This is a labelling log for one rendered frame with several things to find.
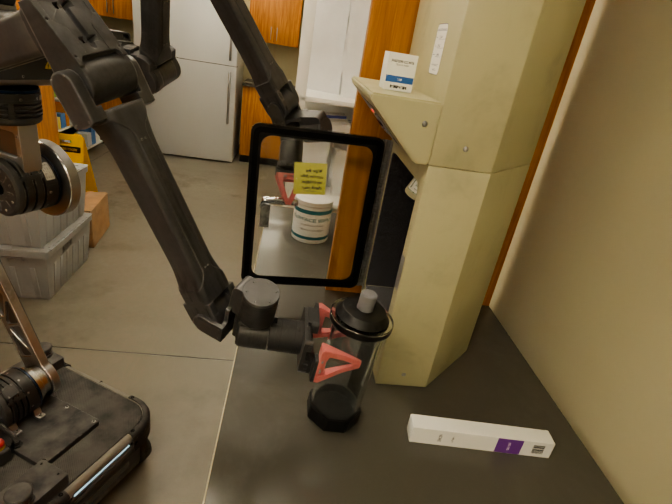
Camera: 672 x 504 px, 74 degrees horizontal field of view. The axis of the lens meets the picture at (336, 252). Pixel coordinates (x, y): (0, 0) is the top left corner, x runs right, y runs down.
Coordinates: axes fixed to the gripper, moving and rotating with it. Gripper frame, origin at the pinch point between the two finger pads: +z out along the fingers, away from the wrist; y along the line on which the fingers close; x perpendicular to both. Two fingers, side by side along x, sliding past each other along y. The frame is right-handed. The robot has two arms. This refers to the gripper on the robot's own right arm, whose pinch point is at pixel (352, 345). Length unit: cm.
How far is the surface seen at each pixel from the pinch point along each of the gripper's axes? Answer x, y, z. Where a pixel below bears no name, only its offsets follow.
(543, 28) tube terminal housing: -55, 12, 17
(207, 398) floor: 115, 96, -29
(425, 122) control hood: -37.5, 10.0, 3.2
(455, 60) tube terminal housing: -47.2, 10.3, 4.7
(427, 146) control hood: -34.0, 10.1, 4.8
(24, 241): 90, 165, -141
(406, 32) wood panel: -50, 47, 4
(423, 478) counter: 15.0, -13.1, 14.8
